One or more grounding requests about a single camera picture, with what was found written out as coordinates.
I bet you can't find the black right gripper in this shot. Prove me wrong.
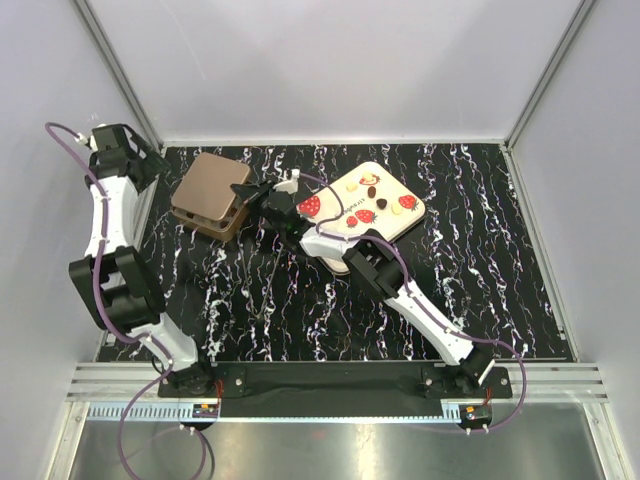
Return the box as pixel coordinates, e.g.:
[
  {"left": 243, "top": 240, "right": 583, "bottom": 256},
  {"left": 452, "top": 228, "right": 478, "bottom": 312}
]
[{"left": 232, "top": 179, "right": 285, "bottom": 237}]

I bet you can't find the brown chocolate box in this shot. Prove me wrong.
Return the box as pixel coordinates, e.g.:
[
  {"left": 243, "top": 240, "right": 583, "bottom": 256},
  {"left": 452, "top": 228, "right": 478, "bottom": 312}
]
[{"left": 171, "top": 205, "right": 248, "bottom": 242}]

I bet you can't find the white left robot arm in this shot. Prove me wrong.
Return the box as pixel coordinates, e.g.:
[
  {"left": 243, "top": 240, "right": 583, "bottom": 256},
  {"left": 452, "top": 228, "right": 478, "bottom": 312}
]
[{"left": 69, "top": 123, "right": 216, "bottom": 396}]

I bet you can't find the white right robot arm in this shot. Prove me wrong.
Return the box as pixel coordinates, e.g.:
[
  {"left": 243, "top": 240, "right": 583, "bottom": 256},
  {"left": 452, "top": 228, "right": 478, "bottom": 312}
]
[{"left": 231, "top": 180, "right": 495, "bottom": 397}]

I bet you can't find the strawberry print tray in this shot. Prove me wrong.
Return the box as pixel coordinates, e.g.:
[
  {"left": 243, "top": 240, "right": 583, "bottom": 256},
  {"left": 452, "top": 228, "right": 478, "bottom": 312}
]
[{"left": 297, "top": 162, "right": 426, "bottom": 243}]

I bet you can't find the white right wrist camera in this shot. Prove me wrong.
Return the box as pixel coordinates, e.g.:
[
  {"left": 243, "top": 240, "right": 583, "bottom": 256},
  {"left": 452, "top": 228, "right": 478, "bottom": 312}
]
[{"left": 274, "top": 169, "right": 300, "bottom": 195}]

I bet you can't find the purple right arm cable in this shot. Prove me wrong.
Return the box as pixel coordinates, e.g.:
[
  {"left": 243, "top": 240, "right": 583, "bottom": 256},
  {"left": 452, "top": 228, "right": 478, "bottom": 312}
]
[{"left": 297, "top": 172, "right": 527, "bottom": 434}]

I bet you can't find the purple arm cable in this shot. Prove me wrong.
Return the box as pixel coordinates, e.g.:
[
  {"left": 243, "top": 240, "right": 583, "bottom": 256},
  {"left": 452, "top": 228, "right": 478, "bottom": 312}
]
[
  {"left": 297, "top": 172, "right": 527, "bottom": 434},
  {"left": 44, "top": 121, "right": 216, "bottom": 479}
]

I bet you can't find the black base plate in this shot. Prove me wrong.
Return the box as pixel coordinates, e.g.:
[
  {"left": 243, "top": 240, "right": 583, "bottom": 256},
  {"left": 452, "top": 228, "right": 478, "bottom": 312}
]
[{"left": 159, "top": 361, "right": 513, "bottom": 420}]

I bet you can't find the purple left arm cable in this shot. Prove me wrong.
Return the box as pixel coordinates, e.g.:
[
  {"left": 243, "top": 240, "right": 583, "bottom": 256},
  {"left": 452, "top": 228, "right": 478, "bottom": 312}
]
[{"left": 44, "top": 121, "right": 216, "bottom": 479}]

